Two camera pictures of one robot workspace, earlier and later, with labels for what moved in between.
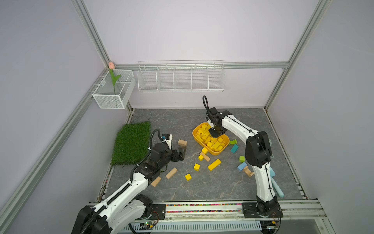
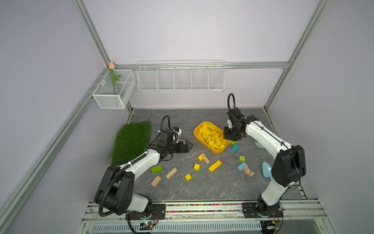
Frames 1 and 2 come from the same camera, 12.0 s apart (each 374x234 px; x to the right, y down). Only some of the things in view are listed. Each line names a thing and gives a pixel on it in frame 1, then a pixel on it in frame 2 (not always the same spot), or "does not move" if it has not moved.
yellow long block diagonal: x=214 y=164 does not move
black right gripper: x=214 y=134 → x=226 y=136
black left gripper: x=180 y=154 → x=186 y=149
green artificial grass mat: x=133 y=144 does not move
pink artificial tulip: x=111 y=67 does not move
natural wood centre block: x=205 y=156 does not move
